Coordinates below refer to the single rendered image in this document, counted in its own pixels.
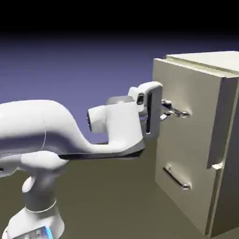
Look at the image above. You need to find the silver metal door handle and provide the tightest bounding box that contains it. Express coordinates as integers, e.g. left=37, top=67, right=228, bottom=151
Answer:
left=162, top=164, right=191, bottom=190
left=162, top=104, right=191, bottom=118

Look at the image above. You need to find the beige cabinet door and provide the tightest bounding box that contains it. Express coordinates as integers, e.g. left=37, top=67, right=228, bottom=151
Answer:
left=154, top=139, right=218, bottom=236
left=152, top=58, right=239, bottom=169

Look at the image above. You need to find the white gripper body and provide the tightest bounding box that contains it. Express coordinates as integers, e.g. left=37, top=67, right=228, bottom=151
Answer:
left=138, top=81, right=163, bottom=140

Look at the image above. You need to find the beige painted cabinet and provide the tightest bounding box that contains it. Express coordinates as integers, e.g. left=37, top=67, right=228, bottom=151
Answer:
left=152, top=50, right=239, bottom=238

